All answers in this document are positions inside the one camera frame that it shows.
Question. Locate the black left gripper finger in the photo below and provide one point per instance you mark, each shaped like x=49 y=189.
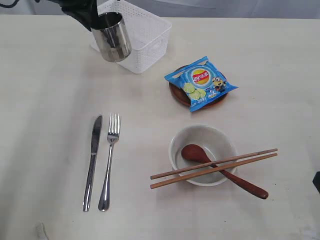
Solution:
x=316 y=181

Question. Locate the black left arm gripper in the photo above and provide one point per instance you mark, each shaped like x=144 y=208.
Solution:
x=85 y=10

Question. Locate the silver metal tin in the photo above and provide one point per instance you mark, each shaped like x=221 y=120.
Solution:
x=111 y=36

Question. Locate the white perforated plastic basket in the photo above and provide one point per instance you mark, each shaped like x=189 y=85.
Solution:
x=148 y=34

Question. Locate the grey-green ceramic bowl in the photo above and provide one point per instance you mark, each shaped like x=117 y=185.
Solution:
x=215 y=143

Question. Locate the brown wooden chopstick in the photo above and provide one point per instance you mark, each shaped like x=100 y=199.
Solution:
x=230 y=159
x=212 y=170

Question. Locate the silver table knife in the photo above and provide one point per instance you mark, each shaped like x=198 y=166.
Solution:
x=94 y=146

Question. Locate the brown ceramic plate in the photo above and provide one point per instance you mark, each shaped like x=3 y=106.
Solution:
x=180 y=96

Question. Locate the silver fork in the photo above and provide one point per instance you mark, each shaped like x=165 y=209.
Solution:
x=113 y=135

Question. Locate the brown wooden spoon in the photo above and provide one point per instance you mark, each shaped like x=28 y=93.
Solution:
x=195 y=153

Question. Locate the blue snack packet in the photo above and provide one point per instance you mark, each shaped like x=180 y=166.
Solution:
x=202 y=83

